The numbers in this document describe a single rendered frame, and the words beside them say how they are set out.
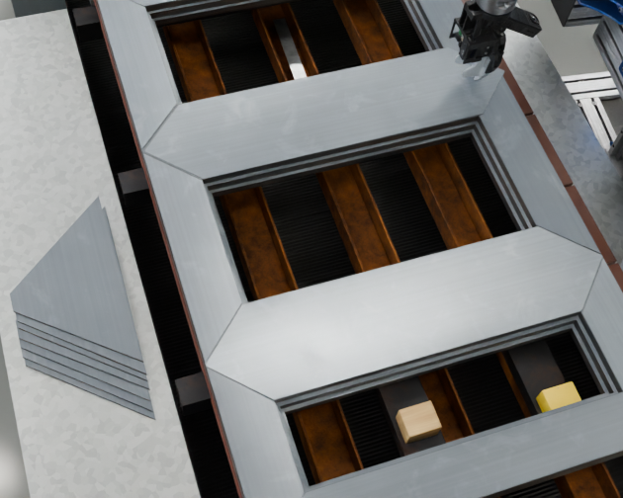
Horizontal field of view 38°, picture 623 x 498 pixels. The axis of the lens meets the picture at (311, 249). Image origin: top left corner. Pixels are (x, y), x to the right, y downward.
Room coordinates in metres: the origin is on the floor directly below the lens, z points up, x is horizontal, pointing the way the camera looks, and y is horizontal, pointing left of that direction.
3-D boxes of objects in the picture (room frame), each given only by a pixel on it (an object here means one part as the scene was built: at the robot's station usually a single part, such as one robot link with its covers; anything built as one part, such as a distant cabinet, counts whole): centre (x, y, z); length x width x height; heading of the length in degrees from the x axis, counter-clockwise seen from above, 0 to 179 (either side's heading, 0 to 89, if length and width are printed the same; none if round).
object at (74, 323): (0.65, 0.40, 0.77); 0.45 x 0.20 x 0.04; 26
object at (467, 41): (1.25, -0.25, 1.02); 0.09 x 0.08 x 0.12; 116
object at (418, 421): (0.54, -0.22, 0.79); 0.06 x 0.05 x 0.04; 116
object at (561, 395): (0.61, -0.46, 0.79); 0.06 x 0.05 x 0.04; 116
